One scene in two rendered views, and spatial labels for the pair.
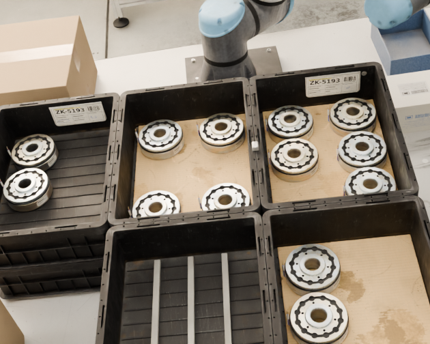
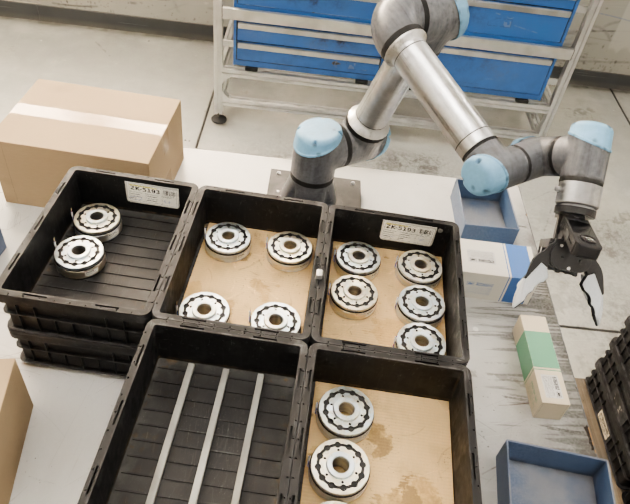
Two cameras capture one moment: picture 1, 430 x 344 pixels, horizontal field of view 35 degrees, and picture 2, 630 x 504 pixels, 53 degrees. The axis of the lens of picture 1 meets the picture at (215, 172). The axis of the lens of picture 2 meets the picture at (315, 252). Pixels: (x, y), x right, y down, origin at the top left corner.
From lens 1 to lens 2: 0.15 m
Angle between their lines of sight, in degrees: 5
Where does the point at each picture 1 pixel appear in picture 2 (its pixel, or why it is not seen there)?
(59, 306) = (79, 384)
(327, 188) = (378, 333)
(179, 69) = (263, 178)
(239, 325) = (257, 454)
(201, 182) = (256, 295)
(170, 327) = (186, 438)
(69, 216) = (115, 294)
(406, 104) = (471, 269)
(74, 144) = (140, 223)
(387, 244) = (424, 406)
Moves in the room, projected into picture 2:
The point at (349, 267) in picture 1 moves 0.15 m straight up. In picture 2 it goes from (382, 421) to (397, 374)
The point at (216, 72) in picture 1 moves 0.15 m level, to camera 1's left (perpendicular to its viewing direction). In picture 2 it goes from (298, 191) to (240, 186)
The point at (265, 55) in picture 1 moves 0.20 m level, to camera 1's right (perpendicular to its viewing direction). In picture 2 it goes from (348, 187) to (417, 192)
